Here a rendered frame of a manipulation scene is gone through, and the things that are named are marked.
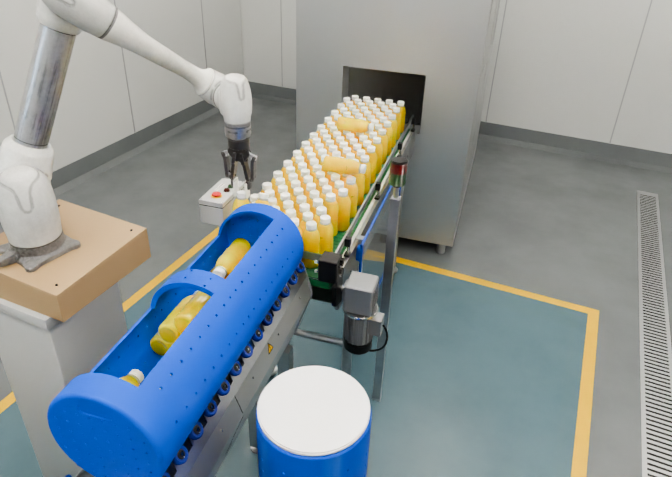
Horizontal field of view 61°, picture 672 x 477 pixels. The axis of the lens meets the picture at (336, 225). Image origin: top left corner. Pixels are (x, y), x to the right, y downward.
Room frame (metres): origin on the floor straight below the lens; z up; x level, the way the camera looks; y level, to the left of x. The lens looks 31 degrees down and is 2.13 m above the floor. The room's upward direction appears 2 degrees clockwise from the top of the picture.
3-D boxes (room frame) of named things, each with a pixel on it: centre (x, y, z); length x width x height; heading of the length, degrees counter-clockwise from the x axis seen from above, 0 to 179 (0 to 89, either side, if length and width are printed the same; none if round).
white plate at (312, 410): (0.98, 0.04, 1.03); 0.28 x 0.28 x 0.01
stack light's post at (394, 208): (1.97, -0.23, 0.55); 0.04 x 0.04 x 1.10; 74
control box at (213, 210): (1.98, 0.45, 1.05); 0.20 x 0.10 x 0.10; 164
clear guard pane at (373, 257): (2.24, -0.21, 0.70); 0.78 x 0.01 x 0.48; 164
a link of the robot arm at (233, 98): (1.87, 0.36, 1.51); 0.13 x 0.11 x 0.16; 33
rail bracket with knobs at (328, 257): (1.69, 0.02, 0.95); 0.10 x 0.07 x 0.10; 74
